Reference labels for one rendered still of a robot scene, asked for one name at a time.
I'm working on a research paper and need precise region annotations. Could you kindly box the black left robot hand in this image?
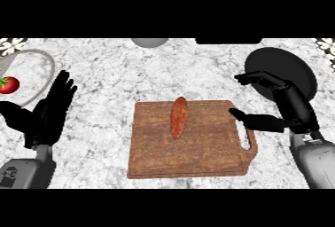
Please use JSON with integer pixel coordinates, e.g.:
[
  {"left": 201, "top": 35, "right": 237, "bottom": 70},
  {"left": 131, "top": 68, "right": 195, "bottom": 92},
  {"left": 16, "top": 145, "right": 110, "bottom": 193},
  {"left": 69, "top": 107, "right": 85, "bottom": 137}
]
[{"left": 0, "top": 69, "right": 78, "bottom": 150}]

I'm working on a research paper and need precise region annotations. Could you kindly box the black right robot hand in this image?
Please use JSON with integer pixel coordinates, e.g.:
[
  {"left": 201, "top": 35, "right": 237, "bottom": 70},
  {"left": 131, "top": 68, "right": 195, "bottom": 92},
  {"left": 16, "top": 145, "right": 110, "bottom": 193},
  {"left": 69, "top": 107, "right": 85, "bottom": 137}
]
[{"left": 227, "top": 70, "right": 320, "bottom": 135}]

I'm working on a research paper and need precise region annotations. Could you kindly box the black round pan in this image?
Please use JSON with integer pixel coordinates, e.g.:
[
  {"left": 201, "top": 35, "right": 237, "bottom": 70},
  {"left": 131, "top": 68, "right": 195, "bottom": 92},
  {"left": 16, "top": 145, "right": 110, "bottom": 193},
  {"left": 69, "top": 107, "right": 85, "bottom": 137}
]
[{"left": 243, "top": 46, "right": 317, "bottom": 102}]

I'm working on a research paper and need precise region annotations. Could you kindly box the brown wooden cutting board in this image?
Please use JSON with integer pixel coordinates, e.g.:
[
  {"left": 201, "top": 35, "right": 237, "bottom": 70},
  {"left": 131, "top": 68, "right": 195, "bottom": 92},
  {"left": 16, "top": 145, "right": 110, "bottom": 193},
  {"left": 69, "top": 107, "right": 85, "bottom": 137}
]
[{"left": 125, "top": 99, "right": 260, "bottom": 180}]

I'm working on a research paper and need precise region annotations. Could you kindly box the orange sweet potato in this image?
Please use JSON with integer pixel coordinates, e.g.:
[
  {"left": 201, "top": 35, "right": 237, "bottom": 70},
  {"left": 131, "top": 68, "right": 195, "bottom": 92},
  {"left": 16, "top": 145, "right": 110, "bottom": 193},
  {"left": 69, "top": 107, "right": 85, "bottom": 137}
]
[{"left": 168, "top": 96, "right": 190, "bottom": 141}]

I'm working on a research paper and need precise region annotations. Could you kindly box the red tomato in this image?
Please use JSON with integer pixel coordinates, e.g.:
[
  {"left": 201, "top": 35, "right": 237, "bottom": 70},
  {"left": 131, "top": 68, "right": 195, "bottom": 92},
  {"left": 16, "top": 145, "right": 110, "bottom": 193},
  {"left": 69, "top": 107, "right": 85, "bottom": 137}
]
[{"left": 0, "top": 75, "right": 20, "bottom": 95}]

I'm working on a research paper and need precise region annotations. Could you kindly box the grey round plate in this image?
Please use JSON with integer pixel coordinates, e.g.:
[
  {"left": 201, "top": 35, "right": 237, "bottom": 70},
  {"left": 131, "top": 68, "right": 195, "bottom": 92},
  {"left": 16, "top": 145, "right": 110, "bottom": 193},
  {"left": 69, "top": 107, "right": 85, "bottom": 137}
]
[{"left": 0, "top": 49, "right": 56, "bottom": 108}]

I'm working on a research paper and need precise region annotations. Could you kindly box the grey round bowl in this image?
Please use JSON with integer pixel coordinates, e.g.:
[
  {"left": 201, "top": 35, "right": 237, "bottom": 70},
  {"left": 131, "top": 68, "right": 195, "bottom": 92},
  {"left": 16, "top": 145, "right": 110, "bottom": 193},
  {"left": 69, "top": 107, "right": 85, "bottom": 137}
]
[{"left": 130, "top": 38, "right": 170, "bottom": 49}]

